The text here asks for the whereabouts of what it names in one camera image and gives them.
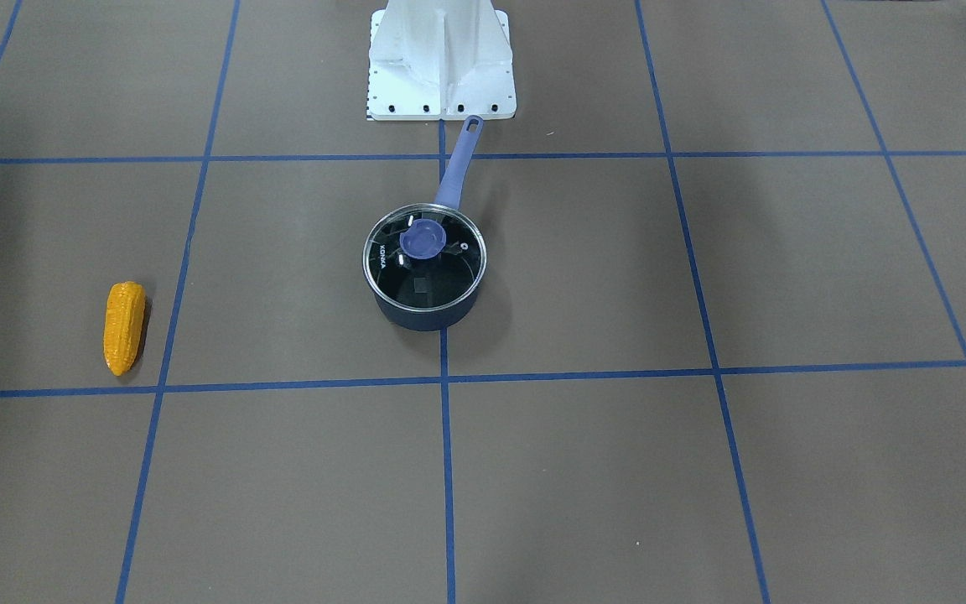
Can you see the glass lid purple knob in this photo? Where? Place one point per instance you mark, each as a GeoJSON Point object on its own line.
{"type": "Point", "coordinates": [424, 258]}

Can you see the yellow corn cob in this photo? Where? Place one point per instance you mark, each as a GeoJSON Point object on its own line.
{"type": "Point", "coordinates": [125, 312]}

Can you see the dark blue saucepan purple handle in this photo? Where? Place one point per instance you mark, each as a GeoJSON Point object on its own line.
{"type": "Point", "coordinates": [448, 194]}

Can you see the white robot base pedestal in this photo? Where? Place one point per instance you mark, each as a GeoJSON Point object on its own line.
{"type": "Point", "coordinates": [440, 60]}

